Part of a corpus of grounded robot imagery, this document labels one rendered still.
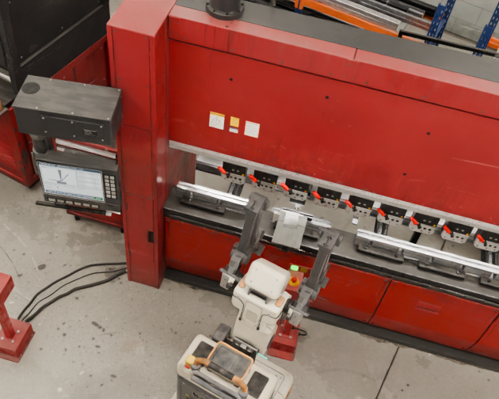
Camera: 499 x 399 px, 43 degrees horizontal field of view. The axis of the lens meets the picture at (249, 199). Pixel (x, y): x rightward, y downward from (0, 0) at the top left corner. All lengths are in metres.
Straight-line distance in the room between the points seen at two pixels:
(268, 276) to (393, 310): 1.43
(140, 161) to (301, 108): 1.02
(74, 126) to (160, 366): 1.97
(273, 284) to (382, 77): 1.20
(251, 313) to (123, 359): 1.40
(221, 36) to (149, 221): 1.48
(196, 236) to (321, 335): 1.22
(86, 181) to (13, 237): 1.80
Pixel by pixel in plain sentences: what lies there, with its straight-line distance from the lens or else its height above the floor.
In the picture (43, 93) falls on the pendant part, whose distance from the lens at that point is 3.43.
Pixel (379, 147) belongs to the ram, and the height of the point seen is 1.77.
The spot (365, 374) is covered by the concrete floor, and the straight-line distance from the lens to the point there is 4.77.
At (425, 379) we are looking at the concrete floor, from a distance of 4.89.
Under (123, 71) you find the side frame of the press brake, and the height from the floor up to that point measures 2.03.
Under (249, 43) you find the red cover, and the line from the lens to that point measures 3.27.
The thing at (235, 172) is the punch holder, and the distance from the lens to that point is 3.93.
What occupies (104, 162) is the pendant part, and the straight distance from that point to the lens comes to 3.56.
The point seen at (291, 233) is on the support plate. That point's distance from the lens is 4.02.
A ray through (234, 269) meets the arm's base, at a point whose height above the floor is 1.23.
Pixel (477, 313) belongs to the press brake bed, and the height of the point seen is 0.66.
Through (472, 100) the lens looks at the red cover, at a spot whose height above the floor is 2.24.
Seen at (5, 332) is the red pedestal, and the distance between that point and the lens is 4.63.
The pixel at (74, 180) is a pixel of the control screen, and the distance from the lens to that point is 3.63.
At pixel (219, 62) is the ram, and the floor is 2.07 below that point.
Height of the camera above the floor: 4.17
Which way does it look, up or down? 50 degrees down
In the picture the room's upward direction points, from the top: 9 degrees clockwise
